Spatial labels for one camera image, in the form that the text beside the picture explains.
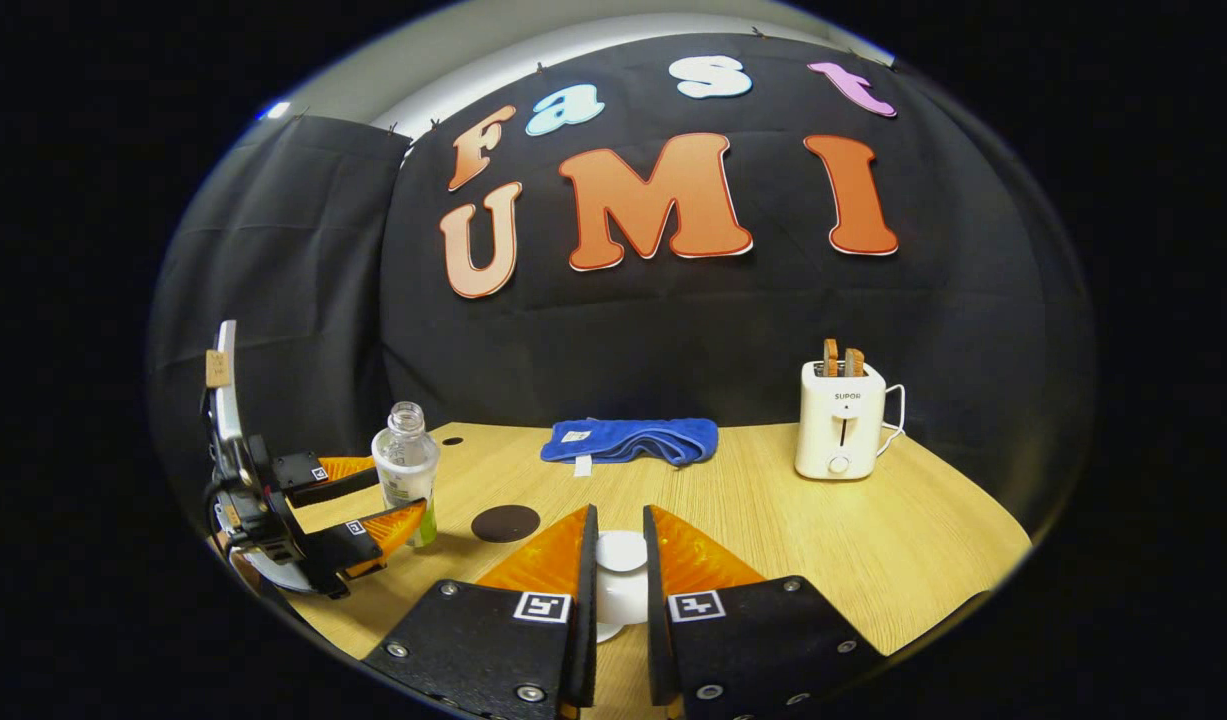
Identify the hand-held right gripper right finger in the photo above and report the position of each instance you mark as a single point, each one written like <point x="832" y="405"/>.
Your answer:
<point x="656" y="640"/>

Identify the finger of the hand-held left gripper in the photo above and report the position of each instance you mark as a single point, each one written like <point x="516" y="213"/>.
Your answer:
<point x="338" y="548"/>
<point x="348" y="485"/>

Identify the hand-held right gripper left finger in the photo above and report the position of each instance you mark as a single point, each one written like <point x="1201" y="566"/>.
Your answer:
<point x="585" y="640"/>

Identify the clear water bottle green label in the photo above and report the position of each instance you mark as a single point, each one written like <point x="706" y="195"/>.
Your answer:
<point x="405" y="470"/>

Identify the white teacup lid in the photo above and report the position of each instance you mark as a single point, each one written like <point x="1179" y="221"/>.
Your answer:
<point x="621" y="552"/>

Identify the dark round coaster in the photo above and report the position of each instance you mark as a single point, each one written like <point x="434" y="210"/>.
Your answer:
<point x="505" y="523"/>

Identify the blue folded towel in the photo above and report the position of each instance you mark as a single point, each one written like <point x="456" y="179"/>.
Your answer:
<point x="633" y="440"/>

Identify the white toaster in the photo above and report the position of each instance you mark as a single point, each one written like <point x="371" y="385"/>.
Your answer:
<point x="838" y="430"/>

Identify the black backdrop cloth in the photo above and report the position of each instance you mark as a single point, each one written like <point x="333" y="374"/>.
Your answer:
<point x="673" y="330"/>

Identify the brown toast slice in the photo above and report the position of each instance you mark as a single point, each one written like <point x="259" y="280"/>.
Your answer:
<point x="853" y="362"/>
<point x="830" y="358"/>

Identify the ceiling light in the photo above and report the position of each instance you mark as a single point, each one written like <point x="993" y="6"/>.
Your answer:
<point x="275" y="108"/>

